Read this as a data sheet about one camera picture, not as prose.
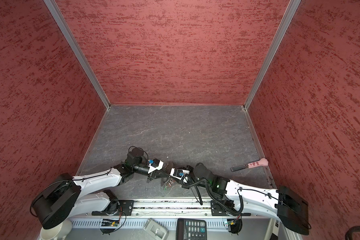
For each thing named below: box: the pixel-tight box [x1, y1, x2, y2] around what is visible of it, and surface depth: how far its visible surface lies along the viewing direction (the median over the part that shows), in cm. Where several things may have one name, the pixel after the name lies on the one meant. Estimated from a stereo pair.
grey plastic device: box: [143, 218, 169, 240], surface depth 67 cm
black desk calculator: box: [175, 218, 208, 240], surface depth 68 cm
